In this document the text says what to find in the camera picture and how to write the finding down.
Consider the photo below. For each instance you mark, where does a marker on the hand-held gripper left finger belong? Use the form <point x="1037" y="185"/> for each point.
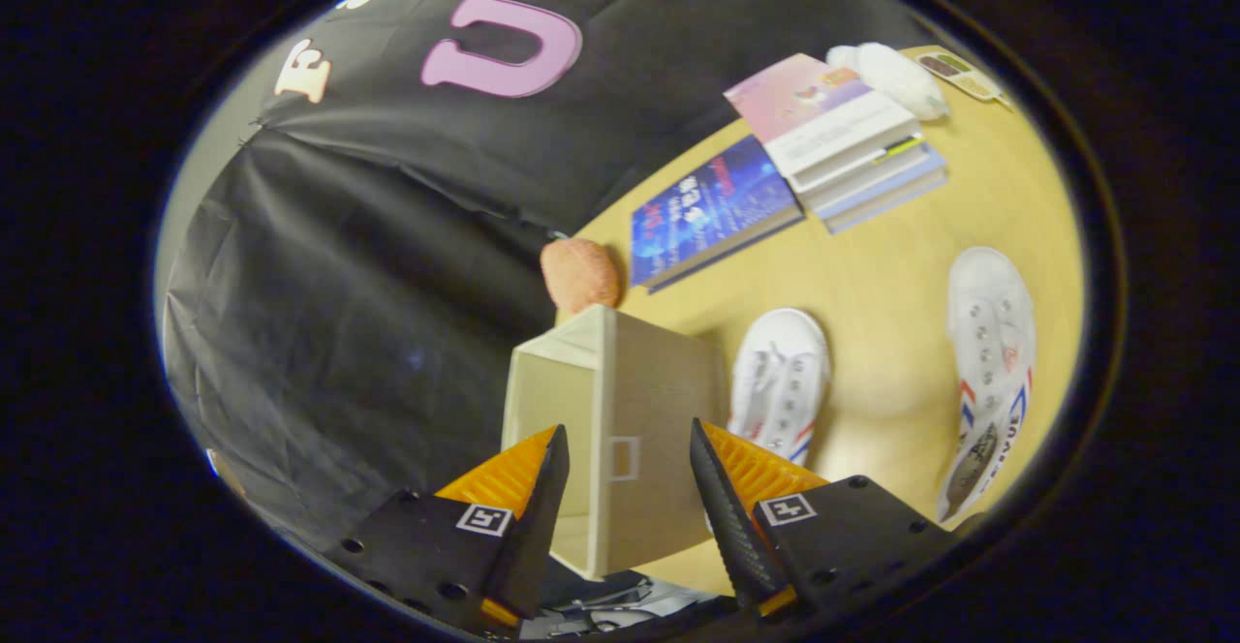
<point x="538" y="527"/>

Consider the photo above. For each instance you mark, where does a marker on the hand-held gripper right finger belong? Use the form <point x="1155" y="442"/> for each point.
<point x="727" y="517"/>

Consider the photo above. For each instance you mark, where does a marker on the beige fabric storage box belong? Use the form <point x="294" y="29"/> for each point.
<point x="649" y="391"/>

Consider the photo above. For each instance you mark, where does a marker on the white canvas shoe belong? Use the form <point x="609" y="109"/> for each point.
<point x="988" y="333"/>
<point x="780" y="372"/>

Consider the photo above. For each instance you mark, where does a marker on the black backdrop cloth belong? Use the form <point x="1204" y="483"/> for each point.
<point x="387" y="285"/>

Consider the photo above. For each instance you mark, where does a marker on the blue cover book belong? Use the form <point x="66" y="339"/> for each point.
<point x="707" y="207"/>

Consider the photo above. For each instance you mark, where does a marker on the pale blue book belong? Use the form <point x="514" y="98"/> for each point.
<point x="886" y="202"/>

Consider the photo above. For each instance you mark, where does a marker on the white book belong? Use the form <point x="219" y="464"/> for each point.
<point x="862" y="183"/>

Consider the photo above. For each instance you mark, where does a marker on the yellow green pen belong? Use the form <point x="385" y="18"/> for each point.
<point x="903" y="146"/>

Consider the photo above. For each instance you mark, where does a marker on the pink cover book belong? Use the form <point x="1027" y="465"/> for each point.
<point x="804" y="101"/>

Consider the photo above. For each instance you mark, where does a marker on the white plush toy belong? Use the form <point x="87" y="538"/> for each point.
<point x="896" y="76"/>

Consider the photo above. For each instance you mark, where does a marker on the small colour palette tray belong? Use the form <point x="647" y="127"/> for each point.
<point x="959" y="74"/>

